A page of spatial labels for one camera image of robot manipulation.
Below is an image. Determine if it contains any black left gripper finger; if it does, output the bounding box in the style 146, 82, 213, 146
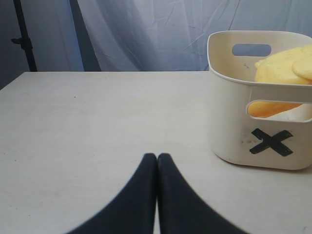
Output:
69, 153, 156, 234

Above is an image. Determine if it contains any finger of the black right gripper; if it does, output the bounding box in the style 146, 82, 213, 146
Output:
157, 153, 246, 234

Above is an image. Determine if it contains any headless yellow rubber chicken body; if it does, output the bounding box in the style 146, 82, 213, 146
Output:
248, 44, 312, 118

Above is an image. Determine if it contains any cream bin marked X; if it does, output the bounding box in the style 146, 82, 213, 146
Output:
207, 31, 312, 170

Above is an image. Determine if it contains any blue-grey backdrop cloth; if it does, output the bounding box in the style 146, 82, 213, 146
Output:
0, 0, 312, 87

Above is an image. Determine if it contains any black light stand pole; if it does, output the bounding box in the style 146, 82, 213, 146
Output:
11, 0, 38, 72

